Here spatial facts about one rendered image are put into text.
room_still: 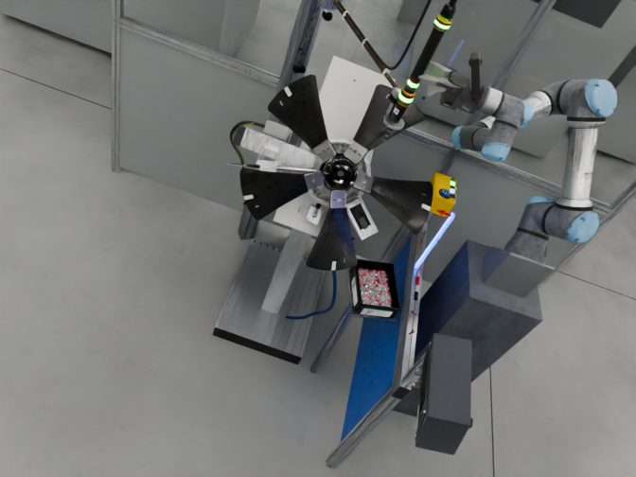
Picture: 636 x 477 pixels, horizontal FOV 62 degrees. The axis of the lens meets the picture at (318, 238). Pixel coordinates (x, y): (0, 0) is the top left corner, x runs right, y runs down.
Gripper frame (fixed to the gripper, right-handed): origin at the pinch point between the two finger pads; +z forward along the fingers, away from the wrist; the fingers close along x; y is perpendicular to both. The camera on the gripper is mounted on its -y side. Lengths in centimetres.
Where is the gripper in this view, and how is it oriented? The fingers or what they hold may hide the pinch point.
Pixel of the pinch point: (423, 67)
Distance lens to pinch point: 167.0
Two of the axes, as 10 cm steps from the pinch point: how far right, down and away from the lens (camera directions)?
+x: 2.1, -7.0, 6.8
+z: -9.4, -3.5, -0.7
